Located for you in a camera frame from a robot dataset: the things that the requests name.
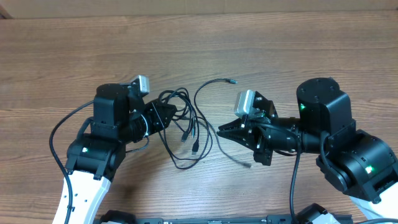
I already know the left camera cable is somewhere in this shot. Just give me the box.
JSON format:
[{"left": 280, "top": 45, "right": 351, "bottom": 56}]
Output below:
[{"left": 49, "top": 100, "right": 95, "bottom": 224}]

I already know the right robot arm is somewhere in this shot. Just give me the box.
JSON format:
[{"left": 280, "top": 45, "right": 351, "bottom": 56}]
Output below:
[{"left": 218, "top": 78, "right": 397, "bottom": 223}]

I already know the black USB-C cable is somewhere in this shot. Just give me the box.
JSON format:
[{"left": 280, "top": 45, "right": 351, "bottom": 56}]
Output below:
[{"left": 193, "top": 78, "right": 253, "bottom": 169}]

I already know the black USB-A cable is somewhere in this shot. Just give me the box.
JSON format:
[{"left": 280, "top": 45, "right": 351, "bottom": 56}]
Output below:
[{"left": 157, "top": 87, "right": 214, "bottom": 170}]

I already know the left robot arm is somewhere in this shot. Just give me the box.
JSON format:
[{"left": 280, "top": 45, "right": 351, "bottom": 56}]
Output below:
[{"left": 53, "top": 82, "right": 177, "bottom": 223}]

